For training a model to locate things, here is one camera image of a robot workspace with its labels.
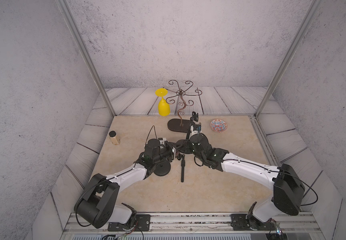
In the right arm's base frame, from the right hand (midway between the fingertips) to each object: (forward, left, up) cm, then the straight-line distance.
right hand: (184, 141), depth 80 cm
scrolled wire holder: (+28, +1, +12) cm, 30 cm away
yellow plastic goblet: (+24, +12, +3) cm, 27 cm away
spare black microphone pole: (-5, +1, -19) cm, 20 cm away
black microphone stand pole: (+7, -6, +12) cm, 15 cm away
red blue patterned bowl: (+28, -26, -19) cm, 42 cm away
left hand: (-3, -1, 0) cm, 3 cm away
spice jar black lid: (+14, +46, -10) cm, 49 cm away
